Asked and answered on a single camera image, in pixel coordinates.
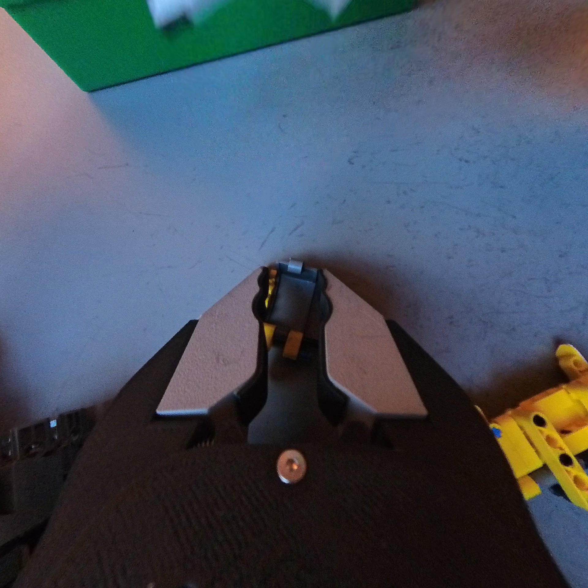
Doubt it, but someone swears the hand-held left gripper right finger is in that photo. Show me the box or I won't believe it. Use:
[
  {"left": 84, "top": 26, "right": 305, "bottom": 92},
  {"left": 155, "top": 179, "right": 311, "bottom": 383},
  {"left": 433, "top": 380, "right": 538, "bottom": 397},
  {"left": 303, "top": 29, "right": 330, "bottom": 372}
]
[{"left": 317, "top": 268, "right": 429, "bottom": 427}]

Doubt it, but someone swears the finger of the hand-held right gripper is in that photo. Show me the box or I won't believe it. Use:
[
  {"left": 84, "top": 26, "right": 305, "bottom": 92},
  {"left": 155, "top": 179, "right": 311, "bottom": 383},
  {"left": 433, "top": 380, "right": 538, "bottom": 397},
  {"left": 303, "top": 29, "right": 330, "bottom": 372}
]
[
  {"left": 312, "top": 0, "right": 352, "bottom": 23},
  {"left": 147, "top": 0, "right": 207, "bottom": 30}
]

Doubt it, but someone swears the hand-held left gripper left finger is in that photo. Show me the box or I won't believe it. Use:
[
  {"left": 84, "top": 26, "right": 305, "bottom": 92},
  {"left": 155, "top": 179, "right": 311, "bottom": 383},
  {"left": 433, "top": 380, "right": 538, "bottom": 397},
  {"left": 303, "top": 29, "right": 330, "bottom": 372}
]
[{"left": 156, "top": 266, "right": 271, "bottom": 425}]

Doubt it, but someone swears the small black yellow block assembly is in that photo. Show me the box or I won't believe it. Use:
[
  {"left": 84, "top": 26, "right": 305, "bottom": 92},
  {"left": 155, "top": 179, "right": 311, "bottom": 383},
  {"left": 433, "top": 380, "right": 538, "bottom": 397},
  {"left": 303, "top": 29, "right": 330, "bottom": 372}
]
[{"left": 261, "top": 258, "right": 323, "bottom": 362}]

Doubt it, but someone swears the yellow block frame assembly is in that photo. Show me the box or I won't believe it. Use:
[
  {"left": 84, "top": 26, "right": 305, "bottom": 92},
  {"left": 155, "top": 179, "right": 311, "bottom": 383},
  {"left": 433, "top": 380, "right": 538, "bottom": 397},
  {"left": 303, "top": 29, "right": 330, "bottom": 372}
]
[{"left": 475, "top": 344, "right": 588, "bottom": 511}]

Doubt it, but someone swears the grey desk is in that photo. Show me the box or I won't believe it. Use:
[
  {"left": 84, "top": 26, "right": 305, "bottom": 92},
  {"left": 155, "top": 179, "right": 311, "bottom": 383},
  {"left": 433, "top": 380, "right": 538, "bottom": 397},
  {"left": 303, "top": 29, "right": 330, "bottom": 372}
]
[{"left": 0, "top": 0, "right": 588, "bottom": 588}]

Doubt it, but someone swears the green storage bin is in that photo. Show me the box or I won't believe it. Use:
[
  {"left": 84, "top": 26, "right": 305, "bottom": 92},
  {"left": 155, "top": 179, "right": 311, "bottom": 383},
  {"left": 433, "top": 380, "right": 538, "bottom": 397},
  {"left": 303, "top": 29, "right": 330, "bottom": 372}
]
[{"left": 0, "top": 0, "right": 420, "bottom": 92}]

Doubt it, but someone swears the black yellow toy block vehicle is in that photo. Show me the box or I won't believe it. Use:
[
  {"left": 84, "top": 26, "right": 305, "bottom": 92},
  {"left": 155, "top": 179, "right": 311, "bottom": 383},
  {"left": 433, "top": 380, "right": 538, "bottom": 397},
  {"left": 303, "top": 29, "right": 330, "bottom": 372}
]
[{"left": 0, "top": 408, "right": 98, "bottom": 552}]

